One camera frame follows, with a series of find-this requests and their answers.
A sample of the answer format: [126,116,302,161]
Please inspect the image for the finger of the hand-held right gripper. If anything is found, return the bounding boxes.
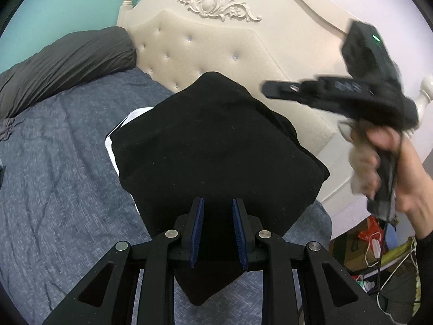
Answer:
[262,80,307,105]

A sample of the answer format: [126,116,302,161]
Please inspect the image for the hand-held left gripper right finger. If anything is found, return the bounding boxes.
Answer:
[232,198,393,325]

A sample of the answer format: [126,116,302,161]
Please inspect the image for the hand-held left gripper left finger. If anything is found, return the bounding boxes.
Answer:
[42,196,206,325]

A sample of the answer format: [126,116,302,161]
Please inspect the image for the black pants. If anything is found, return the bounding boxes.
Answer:
[111,71,330,307]

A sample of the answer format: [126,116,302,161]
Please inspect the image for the person's right hand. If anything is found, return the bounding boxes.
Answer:
[338,122,428,224]

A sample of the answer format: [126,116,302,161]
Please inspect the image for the cream tufted headboard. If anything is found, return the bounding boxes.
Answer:
[117,0,433,241]

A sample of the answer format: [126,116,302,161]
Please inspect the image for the cardboard box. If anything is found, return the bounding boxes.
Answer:
[333,230,373,272]

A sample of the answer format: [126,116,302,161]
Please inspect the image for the orange plastic bag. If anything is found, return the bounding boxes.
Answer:
[358,216,385,242]

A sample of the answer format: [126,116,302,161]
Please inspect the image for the white folded garment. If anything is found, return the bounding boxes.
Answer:
[105,106,154,217]

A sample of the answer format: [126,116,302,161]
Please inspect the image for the dark grey rolled duvet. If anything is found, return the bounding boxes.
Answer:
[0,26,137,119]

